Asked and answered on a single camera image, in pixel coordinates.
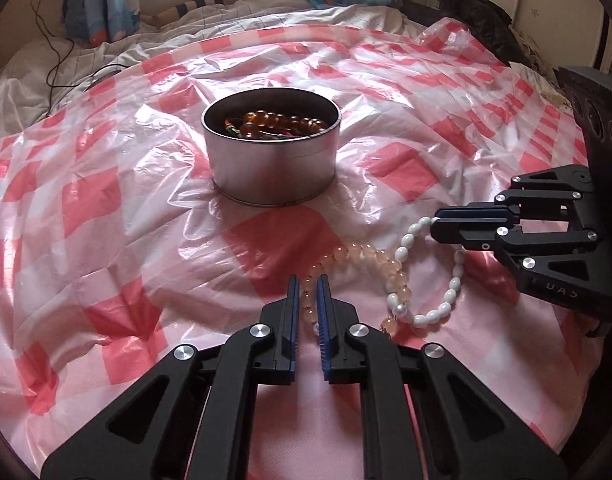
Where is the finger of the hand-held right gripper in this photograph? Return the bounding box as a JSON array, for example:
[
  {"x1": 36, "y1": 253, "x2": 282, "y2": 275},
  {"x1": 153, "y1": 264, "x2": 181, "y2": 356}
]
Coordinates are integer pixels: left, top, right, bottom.
[
  {"x1": 429, "y1": 217, "x2": 601, "y2": 275},
  {"x1": 435, "y1": 164, "x2": 593, "y2": 223}
]

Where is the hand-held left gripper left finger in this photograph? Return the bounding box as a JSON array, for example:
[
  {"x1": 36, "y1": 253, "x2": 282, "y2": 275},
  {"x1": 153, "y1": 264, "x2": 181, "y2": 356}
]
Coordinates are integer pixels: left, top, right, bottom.
[{"x1": 40, "y1": 274, "x2": 303, "y2": 480}]

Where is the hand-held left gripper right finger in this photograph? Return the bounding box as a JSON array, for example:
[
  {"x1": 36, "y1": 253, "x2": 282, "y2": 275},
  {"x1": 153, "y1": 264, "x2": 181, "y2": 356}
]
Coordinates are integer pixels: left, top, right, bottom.
[{"x1": 316, "y1": 275, "x2": 569, "y2": 480}]

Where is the white bead bracelet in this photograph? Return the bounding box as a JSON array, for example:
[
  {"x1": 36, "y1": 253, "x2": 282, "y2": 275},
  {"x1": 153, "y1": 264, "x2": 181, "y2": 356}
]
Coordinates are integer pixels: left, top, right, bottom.
[{"x1": 385, "y1": 216, "x2": 467, "y2": 330}]

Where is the pink bead bracelet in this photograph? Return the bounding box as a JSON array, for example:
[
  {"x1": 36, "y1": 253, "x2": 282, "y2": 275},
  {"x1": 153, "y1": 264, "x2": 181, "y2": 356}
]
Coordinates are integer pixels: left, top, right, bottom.
[{"x1": 300, "y1": 241, "x2": 415, "y2": 337}]

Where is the round metal tin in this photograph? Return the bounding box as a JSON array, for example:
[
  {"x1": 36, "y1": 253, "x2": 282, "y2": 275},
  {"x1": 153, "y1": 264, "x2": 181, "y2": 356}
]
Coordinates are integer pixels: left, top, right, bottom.
[{"x1": 201, "y1": 88, "x2": 343, "y2": 208}]

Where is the amber bead bracelet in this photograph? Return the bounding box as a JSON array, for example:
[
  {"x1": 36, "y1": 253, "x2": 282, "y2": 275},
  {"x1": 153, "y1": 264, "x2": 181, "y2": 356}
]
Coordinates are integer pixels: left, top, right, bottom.
[{"x1": 238, "y1": 109, "x2": 329, "y2": 139}]

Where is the dark cloth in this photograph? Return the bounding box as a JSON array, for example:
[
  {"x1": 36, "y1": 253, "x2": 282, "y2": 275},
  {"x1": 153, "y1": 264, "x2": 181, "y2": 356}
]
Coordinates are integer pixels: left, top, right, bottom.
[{"x1": 430, "y1": 0, "x2": 524, "y2": 70}]

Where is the red white checkered plastic sheet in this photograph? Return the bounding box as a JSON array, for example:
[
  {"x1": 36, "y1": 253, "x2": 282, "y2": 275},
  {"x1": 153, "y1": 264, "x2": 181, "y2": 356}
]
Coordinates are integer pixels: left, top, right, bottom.
[{"x1": 0, "y1": 2, "x2": 611, "y2": 480}]

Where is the striped cloth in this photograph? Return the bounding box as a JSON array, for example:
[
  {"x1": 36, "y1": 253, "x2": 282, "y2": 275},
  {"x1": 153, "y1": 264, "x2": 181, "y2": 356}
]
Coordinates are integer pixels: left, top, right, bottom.
[{"x1": 153, "y1": 0, "x2": 259, "y2": 28}]

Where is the whale print curtain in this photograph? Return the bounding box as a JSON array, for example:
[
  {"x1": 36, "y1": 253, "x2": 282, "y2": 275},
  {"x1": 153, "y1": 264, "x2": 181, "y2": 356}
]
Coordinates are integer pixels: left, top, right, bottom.
[{"x1": 61, "y1": 0, "x2": 143, "y2": 47}]

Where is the black cable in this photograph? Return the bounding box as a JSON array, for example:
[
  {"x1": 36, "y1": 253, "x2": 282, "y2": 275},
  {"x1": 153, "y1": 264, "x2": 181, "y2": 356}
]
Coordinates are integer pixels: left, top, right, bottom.
[{"x1": 30, "y1": 0, "x2": 129, "y2": 108}]

